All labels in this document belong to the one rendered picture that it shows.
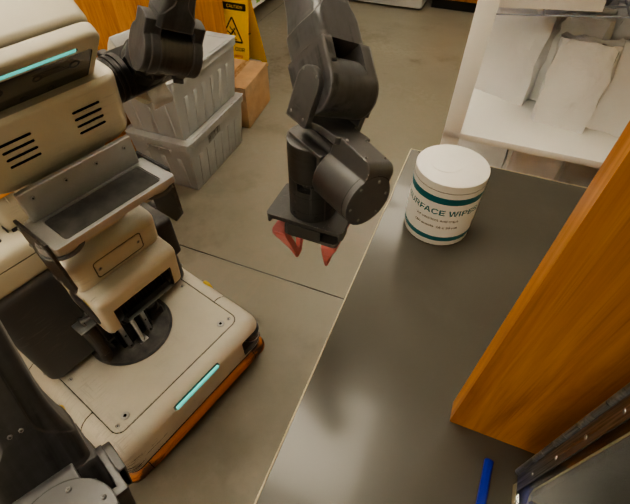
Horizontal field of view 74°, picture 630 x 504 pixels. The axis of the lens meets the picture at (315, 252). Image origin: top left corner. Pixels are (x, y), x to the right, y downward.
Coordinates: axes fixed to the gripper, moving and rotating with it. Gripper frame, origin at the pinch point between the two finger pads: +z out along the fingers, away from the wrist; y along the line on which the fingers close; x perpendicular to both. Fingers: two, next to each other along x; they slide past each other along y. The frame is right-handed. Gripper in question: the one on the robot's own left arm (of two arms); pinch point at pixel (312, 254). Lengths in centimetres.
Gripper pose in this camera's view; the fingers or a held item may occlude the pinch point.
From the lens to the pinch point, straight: 59.4
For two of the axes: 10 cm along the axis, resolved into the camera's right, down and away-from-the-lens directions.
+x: 3.8, -6.9, 6.1
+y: 9.3, 2.8, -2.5
